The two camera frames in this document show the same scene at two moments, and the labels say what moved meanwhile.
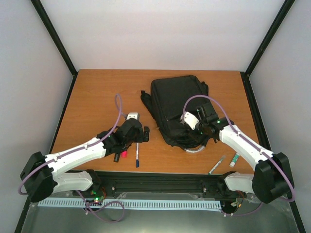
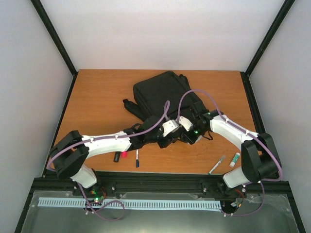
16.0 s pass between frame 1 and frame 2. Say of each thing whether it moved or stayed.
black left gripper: moved
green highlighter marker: stayed
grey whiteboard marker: stayed
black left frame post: stayed
